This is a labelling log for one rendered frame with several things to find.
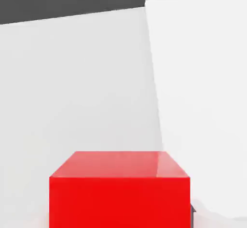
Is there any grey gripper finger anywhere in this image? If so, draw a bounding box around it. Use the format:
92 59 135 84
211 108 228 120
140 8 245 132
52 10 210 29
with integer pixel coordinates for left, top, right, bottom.
190 198 247 228

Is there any small red cube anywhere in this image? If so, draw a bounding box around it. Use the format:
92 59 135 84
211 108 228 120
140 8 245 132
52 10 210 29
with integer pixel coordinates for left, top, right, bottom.
49 151 191 228

